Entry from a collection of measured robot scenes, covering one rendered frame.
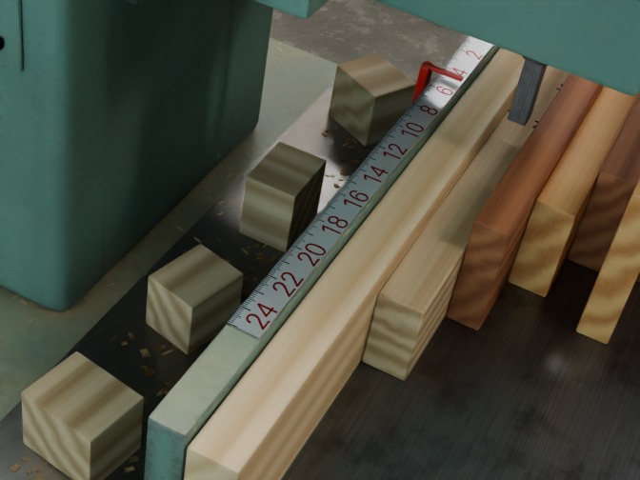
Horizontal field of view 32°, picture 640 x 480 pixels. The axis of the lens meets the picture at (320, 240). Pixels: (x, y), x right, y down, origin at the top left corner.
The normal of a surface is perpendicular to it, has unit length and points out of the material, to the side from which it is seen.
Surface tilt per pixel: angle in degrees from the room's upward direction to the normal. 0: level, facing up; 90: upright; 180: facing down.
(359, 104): 90
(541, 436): 0
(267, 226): 90
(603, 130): 0
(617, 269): 90
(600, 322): 90
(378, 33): 0
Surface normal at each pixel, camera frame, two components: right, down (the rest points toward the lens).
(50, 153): -0.20, 0.62
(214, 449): 0.15, -0.75
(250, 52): 0.89, 0.39
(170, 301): -0.63, 0.44
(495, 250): -0.44, 0.54
